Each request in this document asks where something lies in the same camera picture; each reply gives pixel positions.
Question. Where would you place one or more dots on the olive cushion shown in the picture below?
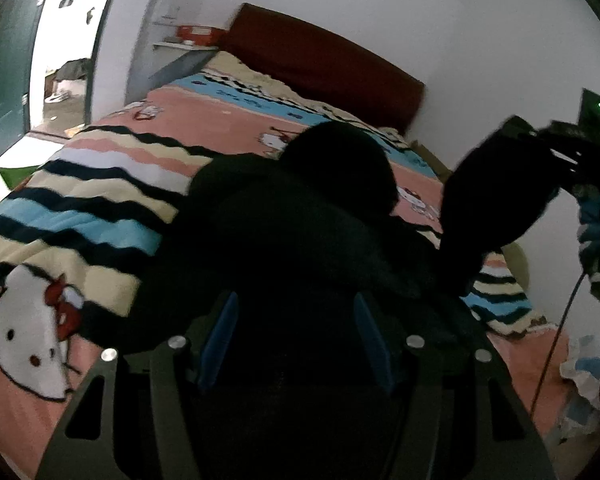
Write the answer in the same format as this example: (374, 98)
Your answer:
(519, 260)

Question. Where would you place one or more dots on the black hooded jacket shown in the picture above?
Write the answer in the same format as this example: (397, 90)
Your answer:
(300, 240)

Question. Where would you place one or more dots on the white plastic bag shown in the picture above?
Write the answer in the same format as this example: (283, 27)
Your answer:
(582, 365)

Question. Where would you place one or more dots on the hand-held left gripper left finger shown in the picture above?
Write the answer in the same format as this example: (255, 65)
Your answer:
(220, 345)

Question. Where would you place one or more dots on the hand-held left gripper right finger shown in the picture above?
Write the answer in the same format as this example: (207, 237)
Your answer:
(375, 347)

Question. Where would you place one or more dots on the green cloth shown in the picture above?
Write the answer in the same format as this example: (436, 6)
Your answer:
(16, 172)

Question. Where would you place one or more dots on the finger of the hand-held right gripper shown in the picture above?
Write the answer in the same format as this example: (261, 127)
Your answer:
(565, 157)
(527, 129)

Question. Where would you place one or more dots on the brown cardboard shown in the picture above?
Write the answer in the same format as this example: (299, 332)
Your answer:
(430, 157)

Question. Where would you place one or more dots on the red box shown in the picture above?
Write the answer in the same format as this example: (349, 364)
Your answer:
(197, 34)

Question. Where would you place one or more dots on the dark red headboard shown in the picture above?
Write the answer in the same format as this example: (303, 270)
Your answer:
(330, 65)

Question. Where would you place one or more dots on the green door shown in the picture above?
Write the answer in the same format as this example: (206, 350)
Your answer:
(5, 60)

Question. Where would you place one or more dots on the white wall shelf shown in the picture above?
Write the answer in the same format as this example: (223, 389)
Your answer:
(180, 46)

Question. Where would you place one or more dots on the striped cartoon printed blanket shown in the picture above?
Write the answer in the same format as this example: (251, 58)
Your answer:
(105, 175)

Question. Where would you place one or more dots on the person's right hand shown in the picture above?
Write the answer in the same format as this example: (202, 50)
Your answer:
(594, 225)

